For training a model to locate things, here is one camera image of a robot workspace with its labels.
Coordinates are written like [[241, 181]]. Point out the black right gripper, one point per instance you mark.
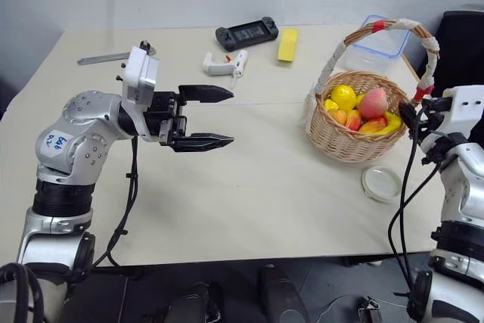
[[435, 105]]

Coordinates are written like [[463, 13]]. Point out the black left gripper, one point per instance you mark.
[[166, 115]]

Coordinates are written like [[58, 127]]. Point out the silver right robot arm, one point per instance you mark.
[[459, 202]]

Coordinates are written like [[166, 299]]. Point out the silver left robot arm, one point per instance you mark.
[[79, 130]]

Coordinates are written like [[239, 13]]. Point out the yellow banana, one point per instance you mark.
[[393, 123]]

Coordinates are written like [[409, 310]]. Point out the pink peach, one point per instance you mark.
[[373, 103]]

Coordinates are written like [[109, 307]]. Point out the red orange mango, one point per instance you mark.
[[373, 125]]

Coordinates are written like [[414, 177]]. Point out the white hot glue gun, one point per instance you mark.
[[223, 66]]

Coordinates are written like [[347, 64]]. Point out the red yellow apple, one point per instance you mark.
[[354, 120]]

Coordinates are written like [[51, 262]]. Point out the large yellow lemon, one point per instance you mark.
[[343, 97]]

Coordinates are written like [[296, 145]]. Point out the orange yellow fruit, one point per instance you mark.
[[338, 117]]

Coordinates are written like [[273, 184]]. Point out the round clear plastic lid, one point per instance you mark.
[[381, 184]]

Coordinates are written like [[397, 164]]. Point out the clear container with blue rim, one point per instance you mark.
[[382, 41]]

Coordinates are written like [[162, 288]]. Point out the small yellow lemon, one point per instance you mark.
[[330, 104]]

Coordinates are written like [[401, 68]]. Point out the black chair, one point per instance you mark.
[[459, 50]]

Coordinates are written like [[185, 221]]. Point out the black handheld game controller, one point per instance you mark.
[[246, 32]]

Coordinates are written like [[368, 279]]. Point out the yellow sponge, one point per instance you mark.
[[288, 45]]

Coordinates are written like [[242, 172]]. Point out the metal ruler tool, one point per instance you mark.
[[102, 59]]

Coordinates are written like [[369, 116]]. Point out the dark rounded shape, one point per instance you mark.
[[196, 302]]

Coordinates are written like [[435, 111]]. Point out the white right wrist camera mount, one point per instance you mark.
[[463, 105]]

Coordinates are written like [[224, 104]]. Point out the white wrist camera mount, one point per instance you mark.
[[463, 105], [140, 73]]

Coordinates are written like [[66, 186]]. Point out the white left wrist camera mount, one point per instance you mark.
[[140, 73]]

